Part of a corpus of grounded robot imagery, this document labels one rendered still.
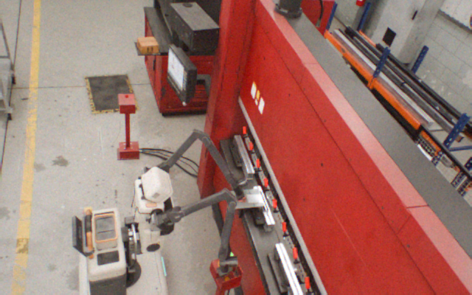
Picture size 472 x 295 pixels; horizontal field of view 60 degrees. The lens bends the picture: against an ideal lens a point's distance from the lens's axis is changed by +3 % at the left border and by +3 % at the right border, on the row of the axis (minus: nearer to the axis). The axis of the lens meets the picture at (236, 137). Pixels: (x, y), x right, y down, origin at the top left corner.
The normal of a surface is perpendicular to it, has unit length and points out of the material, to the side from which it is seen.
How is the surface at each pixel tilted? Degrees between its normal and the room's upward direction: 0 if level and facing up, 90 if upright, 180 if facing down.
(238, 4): 90
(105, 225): 0
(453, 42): 90
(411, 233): 90
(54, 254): 0
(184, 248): 0
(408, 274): 90
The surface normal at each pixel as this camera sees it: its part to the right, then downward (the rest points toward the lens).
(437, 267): -0.95, 0.05
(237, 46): 0.25, 0.66
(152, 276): 0.16, -0.75
